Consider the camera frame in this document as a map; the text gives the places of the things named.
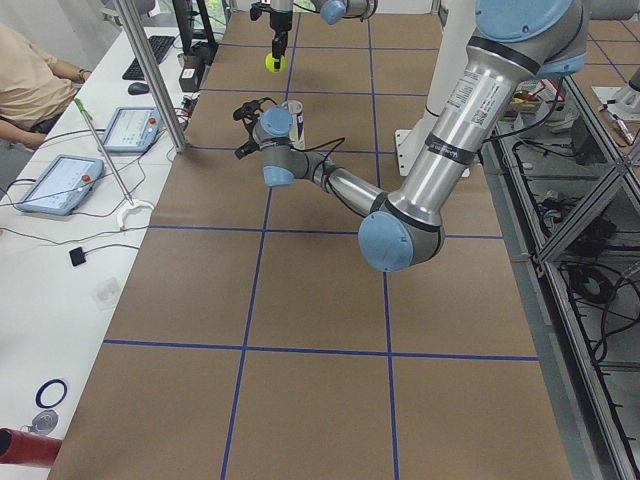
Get teach pendant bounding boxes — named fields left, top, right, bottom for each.
left=16, top=154, right=104, bottom=216
left=102, top=106, right=162, bottom=154

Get black box with label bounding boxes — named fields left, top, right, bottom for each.
left=179, top=43, right=217, bottom=93

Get aluminium frame post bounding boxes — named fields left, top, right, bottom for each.
left=114, top=0, right=187, bottom=153

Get person in beige shirt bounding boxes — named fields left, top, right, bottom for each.
left=1, top=24, right=92, bottom=151

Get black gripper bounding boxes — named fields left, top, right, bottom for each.
left=270, top=9, right=293, bottom=60

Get brown paper table cover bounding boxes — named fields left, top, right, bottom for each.
left=51, top=13, right=592, bottom=479

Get black computer mouse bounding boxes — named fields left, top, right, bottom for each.
left=127, top=82, right=150, bottom=96

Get black computer monitor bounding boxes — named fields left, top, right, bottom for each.
left=172, top=0, right=218, bottom=58

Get teach pendant far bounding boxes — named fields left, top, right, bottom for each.
left=102, top=106, right=162, bottom=154

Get white pedestal column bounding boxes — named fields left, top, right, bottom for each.
left=395, top=0, right=476, bottom=177

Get small black square pad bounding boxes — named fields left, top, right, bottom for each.
left=69, top=247, right=88, bottom=267

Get yellow tennis ball Roland Garros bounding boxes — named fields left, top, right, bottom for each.
left=265, top=53, right=287, bottom=73

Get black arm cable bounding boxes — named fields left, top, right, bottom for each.
left=232, top=97, right=347, bottom=191

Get red cylinder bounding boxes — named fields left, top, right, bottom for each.
left=1, top=428, right=62, bottom=468

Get teach pendant near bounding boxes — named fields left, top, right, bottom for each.
left=16, top=154, right=104, bottom=216

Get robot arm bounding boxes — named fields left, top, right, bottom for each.
left=246, top=1, right=591, bottom=272
left=267, top=0, right=378, bottom=61

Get stick with white hook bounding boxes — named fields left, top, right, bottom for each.
left=74, top=98, right=154, bottom=231

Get white blue tennis ball can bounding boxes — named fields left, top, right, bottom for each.
left=281, top=100, right=306, bottom=150

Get black keyboard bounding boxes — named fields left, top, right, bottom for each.
left=121, top=34, right=177, bottom=82

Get blue tape ring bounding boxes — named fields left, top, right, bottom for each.
left=34, top=378, right=69, bottom=409

